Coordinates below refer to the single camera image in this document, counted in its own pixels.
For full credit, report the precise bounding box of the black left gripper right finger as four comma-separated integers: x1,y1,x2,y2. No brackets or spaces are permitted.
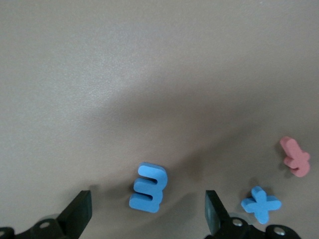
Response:
204,190,301,239

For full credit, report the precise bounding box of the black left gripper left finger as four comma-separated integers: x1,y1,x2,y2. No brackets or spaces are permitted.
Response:
0,190,93,239

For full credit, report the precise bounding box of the blue foam letter m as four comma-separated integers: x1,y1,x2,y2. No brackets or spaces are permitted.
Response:
129,162,167,214

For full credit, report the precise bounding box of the blue foam letter x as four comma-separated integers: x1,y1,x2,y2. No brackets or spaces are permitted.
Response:
240,186,283,224

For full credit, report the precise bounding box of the pink foam letter f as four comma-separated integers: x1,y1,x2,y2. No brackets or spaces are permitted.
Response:
279,136,311,178

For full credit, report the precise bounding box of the brown paper table cover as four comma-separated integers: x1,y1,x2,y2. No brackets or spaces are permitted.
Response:
0,0,319,239

